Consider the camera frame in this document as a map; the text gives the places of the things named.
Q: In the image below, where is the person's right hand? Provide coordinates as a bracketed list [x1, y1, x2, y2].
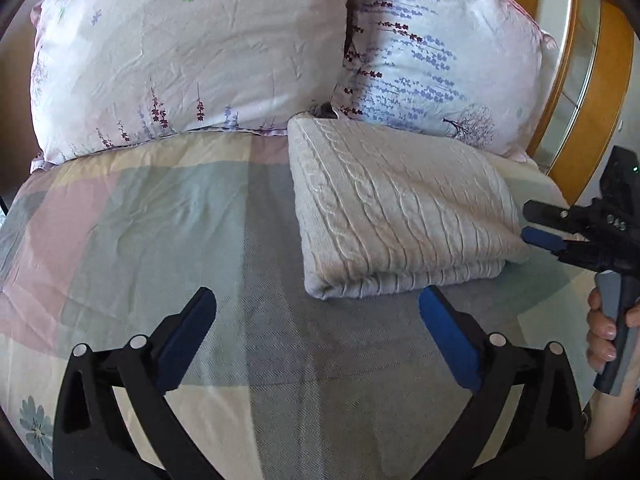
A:
[587, 287, 639, 383]

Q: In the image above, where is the pink lavender right pillow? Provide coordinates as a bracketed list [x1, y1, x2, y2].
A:
[331, 0, 555, 160]

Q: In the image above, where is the pastel patchwork bed sheet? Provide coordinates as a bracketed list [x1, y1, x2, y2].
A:
[0, 129, 601, 480]

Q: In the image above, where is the pink floral left pillow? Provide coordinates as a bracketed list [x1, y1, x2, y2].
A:
[30, 0, 347, 165]

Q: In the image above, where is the wooden glass-panel headboard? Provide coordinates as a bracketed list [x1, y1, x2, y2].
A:
[515, 0, 639, 204]

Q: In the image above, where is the person's right forearm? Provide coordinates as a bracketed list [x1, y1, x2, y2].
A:
[585, 388, 638, 460]

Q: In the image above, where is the beige cable-knit sweater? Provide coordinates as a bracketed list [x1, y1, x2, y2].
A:
[288, 115, 528, 300]

